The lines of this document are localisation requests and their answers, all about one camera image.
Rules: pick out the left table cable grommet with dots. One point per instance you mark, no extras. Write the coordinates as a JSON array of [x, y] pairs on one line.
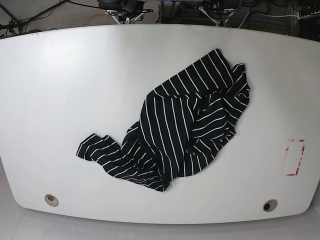
[[51, 200]]

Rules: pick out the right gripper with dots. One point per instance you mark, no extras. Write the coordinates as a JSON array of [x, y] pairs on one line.
[[130, 12]]

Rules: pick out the red tape rectangle marking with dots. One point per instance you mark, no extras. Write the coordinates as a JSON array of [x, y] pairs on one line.
[[293, 156]]

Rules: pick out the table cable grommet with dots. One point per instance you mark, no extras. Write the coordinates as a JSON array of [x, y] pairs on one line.
[[270, 205], [51, 200]]

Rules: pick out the black white striped T-shirt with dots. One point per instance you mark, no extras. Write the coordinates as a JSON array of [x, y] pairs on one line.
[[183, 124]]

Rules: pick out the right table cable grommet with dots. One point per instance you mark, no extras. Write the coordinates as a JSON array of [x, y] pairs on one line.
[[270, 205]]

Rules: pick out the white power strip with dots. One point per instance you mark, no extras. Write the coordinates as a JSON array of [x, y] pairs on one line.
[[307, 14]]

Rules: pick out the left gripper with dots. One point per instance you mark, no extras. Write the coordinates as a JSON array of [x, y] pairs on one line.
[[218, 11]]

